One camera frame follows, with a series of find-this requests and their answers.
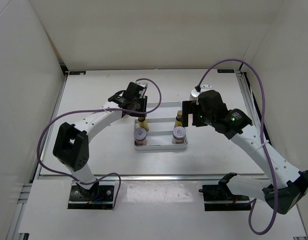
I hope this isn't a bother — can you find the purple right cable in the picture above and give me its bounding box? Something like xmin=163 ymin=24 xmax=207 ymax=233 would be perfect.
xmin=195 ymin=58 xmax=278 ymax=235

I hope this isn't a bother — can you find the aluminium table edge rail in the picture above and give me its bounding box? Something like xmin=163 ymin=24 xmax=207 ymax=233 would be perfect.
xmin=23 ymin=173 xmax=263 ymax=187

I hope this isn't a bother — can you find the white divided tray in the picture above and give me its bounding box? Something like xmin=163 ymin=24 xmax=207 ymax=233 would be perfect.
xmin=134 ymin=101 xmax=188 ymax=151

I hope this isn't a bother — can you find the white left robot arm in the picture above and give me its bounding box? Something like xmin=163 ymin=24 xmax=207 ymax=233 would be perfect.
xmin=53 ymin=82 xmax=147 ymax=201

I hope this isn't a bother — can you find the tall silver-capped shaker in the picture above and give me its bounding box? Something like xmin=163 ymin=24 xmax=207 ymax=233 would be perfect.
xmin=189 ymin=89 xmax=200 ymax=101

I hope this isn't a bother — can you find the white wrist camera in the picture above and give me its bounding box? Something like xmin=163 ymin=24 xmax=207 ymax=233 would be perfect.
xmin=135 ymin=80 xmax=148 ymax=95
xmin=195 ymin=84 xmax=214 ymax=94

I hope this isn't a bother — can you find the short red-label jar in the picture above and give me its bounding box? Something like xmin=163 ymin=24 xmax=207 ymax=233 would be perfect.
xmin=134 ymin=127 xmax=147 ymax=146
xmin=172 ymin=126 xmax=186 ymax=144

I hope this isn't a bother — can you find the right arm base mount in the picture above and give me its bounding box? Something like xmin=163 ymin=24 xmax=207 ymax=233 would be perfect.
xmin=198 ymin=172 xmax=251 ymax=212

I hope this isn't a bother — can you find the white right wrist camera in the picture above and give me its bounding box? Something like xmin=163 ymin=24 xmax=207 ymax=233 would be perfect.
xmin=195 ymin=84 xmax=214 ymax=94

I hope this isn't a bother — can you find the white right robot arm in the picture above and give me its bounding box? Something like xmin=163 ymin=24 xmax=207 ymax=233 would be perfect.
xmin=181 ymin=89 xmax=308 ymax=215

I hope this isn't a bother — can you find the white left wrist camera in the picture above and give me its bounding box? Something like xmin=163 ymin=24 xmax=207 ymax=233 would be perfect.
xmin=135 ymin=80 xmax=148 ymax=95

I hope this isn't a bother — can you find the small yellow bottle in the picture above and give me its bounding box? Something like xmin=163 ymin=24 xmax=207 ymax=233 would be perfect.
xmin=174 ymin=110 xmax=182 ymax=128
xmin=138 ymin=117 xmax=149 ymax=132

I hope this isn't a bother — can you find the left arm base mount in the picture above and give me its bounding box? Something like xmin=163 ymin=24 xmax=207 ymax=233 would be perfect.
xmin=67 ymin=181 xmax=115 ymax=210

